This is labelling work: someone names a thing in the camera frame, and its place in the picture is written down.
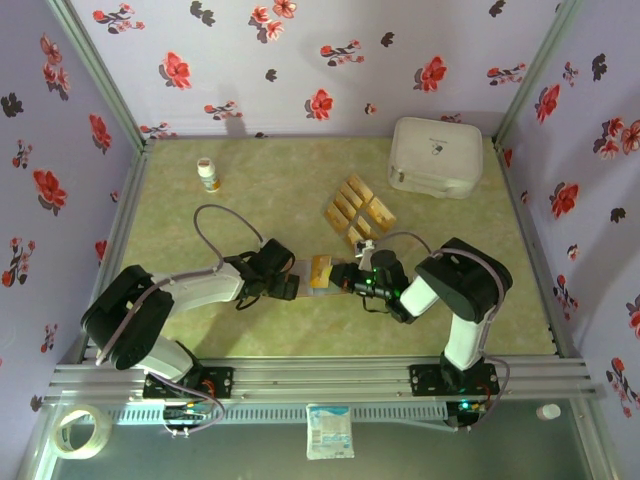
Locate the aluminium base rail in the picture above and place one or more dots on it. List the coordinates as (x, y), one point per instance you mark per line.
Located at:
(320, 382)

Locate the aluminium side rail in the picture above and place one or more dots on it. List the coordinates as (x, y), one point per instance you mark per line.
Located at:
(131, 190)
(516, 200)

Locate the clear tape roll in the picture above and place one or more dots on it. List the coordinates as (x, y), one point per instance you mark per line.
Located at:
(102, 435)

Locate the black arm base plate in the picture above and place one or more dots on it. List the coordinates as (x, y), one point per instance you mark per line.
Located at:
(422, 380)
(222, 382)

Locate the brown card holder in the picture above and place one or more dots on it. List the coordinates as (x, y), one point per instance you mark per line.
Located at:
(302, 277)

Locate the white zippered pouch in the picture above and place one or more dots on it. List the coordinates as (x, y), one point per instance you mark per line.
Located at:
(435, 155)

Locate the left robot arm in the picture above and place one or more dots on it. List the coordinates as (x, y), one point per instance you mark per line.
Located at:
(125, 315)

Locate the white blue wipes packet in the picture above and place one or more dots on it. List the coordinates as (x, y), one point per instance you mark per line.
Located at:
(330, 430)

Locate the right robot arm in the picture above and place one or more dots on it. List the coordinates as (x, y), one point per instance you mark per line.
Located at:
(465, 280)

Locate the aluminium corner post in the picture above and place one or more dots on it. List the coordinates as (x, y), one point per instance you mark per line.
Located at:
(102, 75)
(537, 70)

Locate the white pill bottle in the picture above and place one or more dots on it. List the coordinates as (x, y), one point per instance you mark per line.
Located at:
(209, 175)

